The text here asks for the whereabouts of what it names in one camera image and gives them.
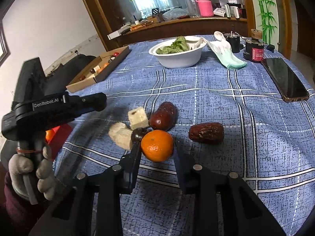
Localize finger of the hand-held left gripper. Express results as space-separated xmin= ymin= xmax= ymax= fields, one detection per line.
xmin=71 ymin=109 xmax=96 ymax=121
xmin=67 ymin=92 xmax=108 ymax=112

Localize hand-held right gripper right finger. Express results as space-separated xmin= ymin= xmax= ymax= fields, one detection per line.
xmin=174 ymin=140 xmax=287 ymax=236

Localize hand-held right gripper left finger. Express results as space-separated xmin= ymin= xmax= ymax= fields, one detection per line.
xmin=28 ymin=138 xmax=143 ymax=236

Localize red box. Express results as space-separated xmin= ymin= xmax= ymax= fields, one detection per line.
xmin=45 ymin=124 xmax=73 ymax=153

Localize orange mandarin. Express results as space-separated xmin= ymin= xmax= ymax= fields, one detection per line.
xmin=141 ymin=129 xmax=175 ymax=163
xmin=45 ymin=129 xmax=56 ymax=143

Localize person's left hand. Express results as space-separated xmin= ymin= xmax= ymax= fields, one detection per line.
xmin=8 ymin=145 xmax=59 ymax=203

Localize brown cardboard box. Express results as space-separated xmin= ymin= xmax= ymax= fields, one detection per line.
xmin=66 ymin=45 xmax=131 ymax=93

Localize dark brown chestnut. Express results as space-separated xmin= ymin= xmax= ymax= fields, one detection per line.
xmin=131 ymin=127 xmax=148 ymax=143

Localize wrinkled dark red jujube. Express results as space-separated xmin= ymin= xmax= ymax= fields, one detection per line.
xmin=188 ymin=122 xmax=225 ymax=143

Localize smooth dark red jujube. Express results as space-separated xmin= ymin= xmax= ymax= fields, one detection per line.
xmin=149 ymin=101 xmax=177 ymax=132

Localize blue plaid tablecloth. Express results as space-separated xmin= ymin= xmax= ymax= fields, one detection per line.
xmin=53 ymin=34 xmax=315 ymax=236

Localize green lettuce leaves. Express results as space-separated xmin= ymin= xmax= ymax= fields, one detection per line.
xmin=156 ymin=36 xmax=194 ymax=55

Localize white bowl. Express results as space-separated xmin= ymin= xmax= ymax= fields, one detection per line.
xmin=149 ymin=36 xmax=207 ymax=69

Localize clear plastic bag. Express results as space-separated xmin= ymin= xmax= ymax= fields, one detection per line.
xmin=162 ymin=8 xmax=189 ymax=21

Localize white and green glove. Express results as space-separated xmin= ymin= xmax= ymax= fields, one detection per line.
xmin=200 ymin=31 xmax=247 ymax=70

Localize black smartphone in brown case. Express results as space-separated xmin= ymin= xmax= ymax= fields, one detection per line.
xmin=261 ymin=57 xmax=310 ymax=103

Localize clear glass cup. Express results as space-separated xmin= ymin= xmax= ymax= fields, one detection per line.
xmin=184 ymin=0 xmax=199 ymax=18

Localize black canister with red label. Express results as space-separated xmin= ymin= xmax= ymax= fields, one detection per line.
xmin=243 ymin=38 xmax=265 ymax=64

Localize pink bottle with knit sleeve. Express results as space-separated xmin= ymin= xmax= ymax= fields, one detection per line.
xmin=195 ymin=0 xmax=214 ymax=18

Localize green bamboo wall sticker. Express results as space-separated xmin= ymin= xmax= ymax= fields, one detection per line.
xmin=253 ymin=0 xmax=277 ymax=45

